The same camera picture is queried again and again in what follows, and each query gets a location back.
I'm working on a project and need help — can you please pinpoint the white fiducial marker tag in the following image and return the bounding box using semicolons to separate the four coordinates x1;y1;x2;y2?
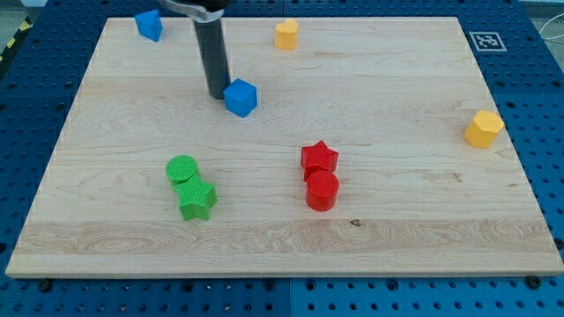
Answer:
469;32;507;52

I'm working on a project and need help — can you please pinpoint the red cylinder block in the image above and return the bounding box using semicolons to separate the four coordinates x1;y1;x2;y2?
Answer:
306;170;340;212

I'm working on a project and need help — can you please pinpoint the blue pentagon block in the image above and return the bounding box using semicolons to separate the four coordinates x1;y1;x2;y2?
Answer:
134;10;162;42

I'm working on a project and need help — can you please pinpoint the yellow heart block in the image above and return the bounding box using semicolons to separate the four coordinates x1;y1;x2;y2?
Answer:
274;18;299;50

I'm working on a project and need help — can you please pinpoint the light wooden board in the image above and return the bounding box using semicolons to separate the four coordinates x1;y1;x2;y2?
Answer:
6;17;563;278

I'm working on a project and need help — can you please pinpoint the green cylinder block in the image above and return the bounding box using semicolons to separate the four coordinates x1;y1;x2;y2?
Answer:
165;155;199;186

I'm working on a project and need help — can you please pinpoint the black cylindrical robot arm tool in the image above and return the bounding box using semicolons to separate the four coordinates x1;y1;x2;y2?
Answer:
194;0;233;100

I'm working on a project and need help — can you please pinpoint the red star block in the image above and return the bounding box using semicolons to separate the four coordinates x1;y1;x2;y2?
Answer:
301;140;338;181

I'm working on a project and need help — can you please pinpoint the yellow hexagon block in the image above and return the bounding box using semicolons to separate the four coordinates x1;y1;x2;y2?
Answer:
464;110;505;149

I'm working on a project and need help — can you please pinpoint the white cable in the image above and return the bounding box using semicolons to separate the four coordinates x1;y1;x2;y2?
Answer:
538;12;564;42

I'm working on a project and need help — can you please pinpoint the green star block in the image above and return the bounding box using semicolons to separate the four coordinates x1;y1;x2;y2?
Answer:
173;175;218;221

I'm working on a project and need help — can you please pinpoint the blue cube block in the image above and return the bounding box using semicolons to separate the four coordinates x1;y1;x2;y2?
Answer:
223;78;257;118

